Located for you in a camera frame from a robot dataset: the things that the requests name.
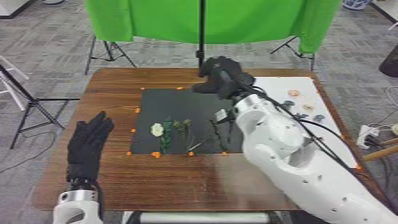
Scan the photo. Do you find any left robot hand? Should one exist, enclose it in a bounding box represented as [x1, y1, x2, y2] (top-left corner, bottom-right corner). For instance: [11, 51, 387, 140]
[64, 111, 117, 184]

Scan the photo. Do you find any white flower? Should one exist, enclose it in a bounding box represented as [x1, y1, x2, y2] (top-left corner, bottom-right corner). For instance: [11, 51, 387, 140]
[149, 122, 170, 154]

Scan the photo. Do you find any black tripod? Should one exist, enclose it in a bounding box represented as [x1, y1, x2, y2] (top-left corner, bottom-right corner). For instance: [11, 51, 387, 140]
[0, 63, 82, 150]

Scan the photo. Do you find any dark mat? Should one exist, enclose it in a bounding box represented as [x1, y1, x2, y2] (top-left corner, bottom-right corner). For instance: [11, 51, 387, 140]
[128, 87, 249, 156]

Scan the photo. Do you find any dark green sprig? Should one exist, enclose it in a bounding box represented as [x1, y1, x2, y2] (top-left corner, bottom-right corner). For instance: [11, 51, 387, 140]
[208, 119, 231, 153]

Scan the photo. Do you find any pale grey bar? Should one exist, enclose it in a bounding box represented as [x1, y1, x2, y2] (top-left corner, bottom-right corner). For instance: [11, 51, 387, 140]
[122, 211, 281, 224]

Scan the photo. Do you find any black backdrop stand leg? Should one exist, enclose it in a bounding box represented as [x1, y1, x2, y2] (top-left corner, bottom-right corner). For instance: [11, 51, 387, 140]
[83, 35, 138, 76]
[268, 35, 318, 72]

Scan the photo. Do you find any black stand pole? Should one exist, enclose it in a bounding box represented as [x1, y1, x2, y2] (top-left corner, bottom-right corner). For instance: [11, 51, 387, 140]
[195, 0, 208, 69]

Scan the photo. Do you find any white power strip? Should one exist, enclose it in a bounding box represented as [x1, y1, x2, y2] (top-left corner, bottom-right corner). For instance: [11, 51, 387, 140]
[355, 124, 382, 150]

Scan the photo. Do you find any black cable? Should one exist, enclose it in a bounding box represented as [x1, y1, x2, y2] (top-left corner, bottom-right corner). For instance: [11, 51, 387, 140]
[250, 85, 355, 168]

